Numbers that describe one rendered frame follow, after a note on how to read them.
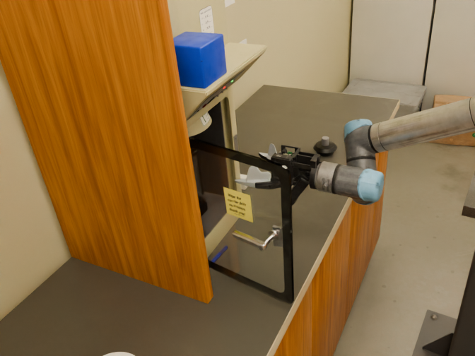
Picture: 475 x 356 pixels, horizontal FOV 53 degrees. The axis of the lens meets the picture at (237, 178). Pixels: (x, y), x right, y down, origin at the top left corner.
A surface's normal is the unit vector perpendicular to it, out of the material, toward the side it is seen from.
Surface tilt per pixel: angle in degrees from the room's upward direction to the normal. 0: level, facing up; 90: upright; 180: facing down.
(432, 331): 0
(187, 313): 0
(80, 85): 90
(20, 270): 90
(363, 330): 0
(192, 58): 90
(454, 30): 90
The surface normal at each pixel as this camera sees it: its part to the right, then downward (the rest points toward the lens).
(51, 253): 0.89, 0.18
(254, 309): -0.08, -0.84
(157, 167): -0.45, 0.52
